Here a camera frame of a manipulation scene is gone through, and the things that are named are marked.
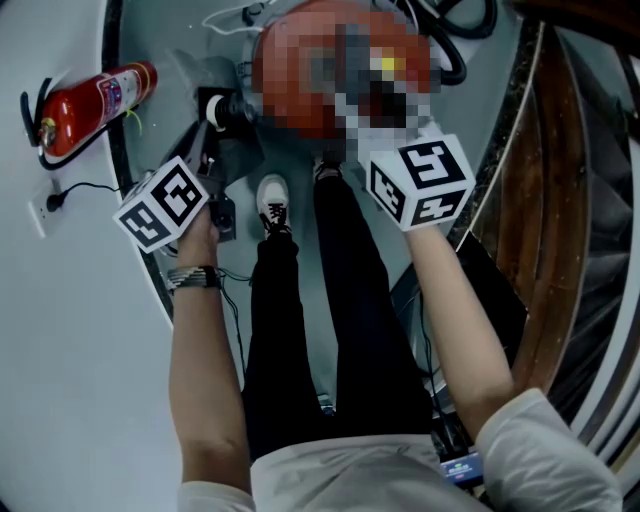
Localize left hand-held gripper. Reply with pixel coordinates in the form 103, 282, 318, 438
112, 119, 237, 254

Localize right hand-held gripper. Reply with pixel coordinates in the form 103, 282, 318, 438
368, 124, 476, 232

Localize red vacuum cleaner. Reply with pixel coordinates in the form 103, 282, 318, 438
239, 0, 441, 156

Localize person's right forearm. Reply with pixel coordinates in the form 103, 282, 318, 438
404, 222, 516, 439

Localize person's left forearm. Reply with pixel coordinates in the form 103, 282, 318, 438
168, 267, 251, 494

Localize person's left hand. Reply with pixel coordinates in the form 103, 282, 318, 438
177, 214, 221, 270

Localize person's left white sneaker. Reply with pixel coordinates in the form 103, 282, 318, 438
255, 173, 292, 239

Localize person's white sneaker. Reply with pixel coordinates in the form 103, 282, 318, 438
313, 157, 344, 182
255, 173, 292, 239

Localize person's right white sneaker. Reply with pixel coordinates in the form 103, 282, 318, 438
313, 157, 344, 182

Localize red fire extinguisher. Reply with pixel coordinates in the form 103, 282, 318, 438
19, 60, 159, 171

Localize black storage case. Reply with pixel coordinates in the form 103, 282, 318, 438
389, 232, 529, 381

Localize brown wooden staircase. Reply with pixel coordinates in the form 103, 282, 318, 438
449, 0, 640, 471

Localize person's black trousers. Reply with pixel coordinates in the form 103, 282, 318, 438
242, 167, 436, 461

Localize small screen device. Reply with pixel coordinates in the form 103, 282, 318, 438
439, 449, 484, 489

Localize person's white shirt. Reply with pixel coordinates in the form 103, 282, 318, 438
177, 389, 624, 512

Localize white power cord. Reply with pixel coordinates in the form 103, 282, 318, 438
202, 0, 281, 36

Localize black vacuum hose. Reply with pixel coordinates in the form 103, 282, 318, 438
429, 0, 499, 86

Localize woven striped bracelet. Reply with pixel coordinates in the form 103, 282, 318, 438
166, 264, 223, 291

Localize black plug with cable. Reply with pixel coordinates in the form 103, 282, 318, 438
46, 182, 121, 212

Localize white wall socket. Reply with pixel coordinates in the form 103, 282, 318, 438
27, 184, 64, 239

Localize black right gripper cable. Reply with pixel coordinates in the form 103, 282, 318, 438
419, 294, 451, 431

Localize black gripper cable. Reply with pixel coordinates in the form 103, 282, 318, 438
217, 267, 254, 381
419, 294, 451, 431

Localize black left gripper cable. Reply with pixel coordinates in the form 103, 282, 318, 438
217, 267, 254, 381

